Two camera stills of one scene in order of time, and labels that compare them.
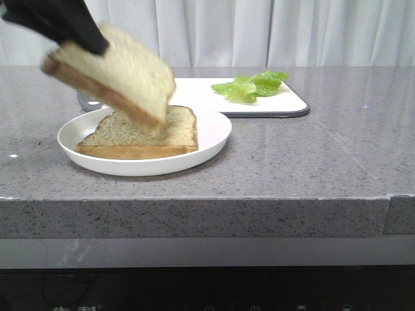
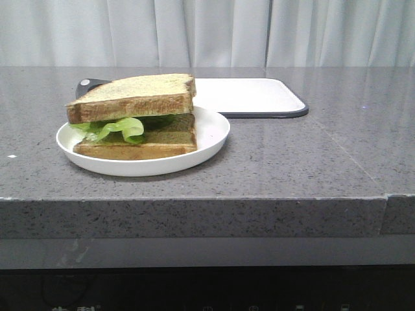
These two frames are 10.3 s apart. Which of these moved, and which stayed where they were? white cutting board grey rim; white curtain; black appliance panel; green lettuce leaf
Moved: green lettuce leaf
Stayed: black appliance panel; white curtain; white cutting board grey rim
